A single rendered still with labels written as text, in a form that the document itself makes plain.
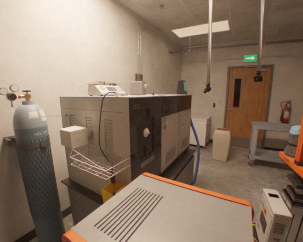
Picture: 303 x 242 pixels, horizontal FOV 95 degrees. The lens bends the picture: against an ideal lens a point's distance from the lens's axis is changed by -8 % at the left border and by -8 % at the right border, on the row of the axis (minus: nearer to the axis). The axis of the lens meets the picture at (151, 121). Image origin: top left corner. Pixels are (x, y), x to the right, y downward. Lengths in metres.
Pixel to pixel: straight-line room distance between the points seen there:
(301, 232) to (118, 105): 1.49
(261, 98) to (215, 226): 4.33
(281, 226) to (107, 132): 1.30
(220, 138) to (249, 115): 1.45
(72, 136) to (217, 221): 0.82
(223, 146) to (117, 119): 2.93
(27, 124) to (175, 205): 1.17
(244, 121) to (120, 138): 4.10
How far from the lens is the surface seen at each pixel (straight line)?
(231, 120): 4.70
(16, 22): 1.85
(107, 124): 0.96
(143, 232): 0.45
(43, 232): 1.81
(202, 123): 4.12
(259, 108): 4.68
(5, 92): 1.42
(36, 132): 1.40
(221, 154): 3.64
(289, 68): 4.78
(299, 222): 1.52
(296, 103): 4.80
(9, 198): 1.92
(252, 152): 3.61
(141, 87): 1.40
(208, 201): 0.56
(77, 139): 1.01
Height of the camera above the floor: 1.46
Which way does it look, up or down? 11 degrees down
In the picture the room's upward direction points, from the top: straight up
